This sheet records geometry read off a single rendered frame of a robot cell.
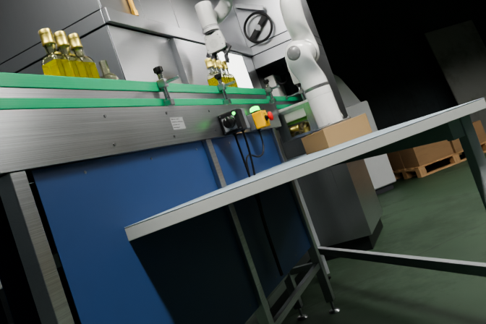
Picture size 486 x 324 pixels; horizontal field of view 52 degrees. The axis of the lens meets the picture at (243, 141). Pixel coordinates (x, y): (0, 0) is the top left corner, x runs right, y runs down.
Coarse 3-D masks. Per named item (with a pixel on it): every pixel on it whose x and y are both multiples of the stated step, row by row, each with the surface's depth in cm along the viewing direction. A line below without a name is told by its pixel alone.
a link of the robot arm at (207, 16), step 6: (198, 6) 248; (204, 6) 248; (210, 6) 250; (198, 12) 249; (204, 12) 248; (210, 12) 248; (216, 12) 254; (198, 18) 251; (204, 18) 248; (210, 18) 248; (216, 18) 253; (204, 24) 248; (210, 24) 247
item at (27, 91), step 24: (0, 72) 100; (0, 96) 98; (24, 96) 104; (48, 96) 111; (72, 96) 118; (96, 96) 126; (120, 96) 136; (144, 96) 147; (192, 96) 176; (216, 96) 195; (240, 96) 218; (264, 96) 249
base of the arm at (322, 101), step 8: (320, 88) 224; (328, 88) 226; (312, 96) 225; (320, 96) 224; (328, 96) 225; (312, 104) 227; (320, 104) 224; (328, 104) 224; (336, 104) 227; (312, 112) 229; (320, 112) 225; (328, 112) 224; (336, 112) 225; (320, 120) 225; (328, 120) 224; (336, 120) 224; (344, 120) 221; (320, 128) 222
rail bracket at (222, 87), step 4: (216, 76) 197; (220, 76) 198; (220, 80) 198; (220, 84) 197; (224, 84) 198; (228, 84) 197; (220, 88) 198; (224, 88) 197; (224, 92) 198; (224, 96) 198; (224, 100) 198; (228, 100) 197; (224, 104) 197; (228, 104) 197
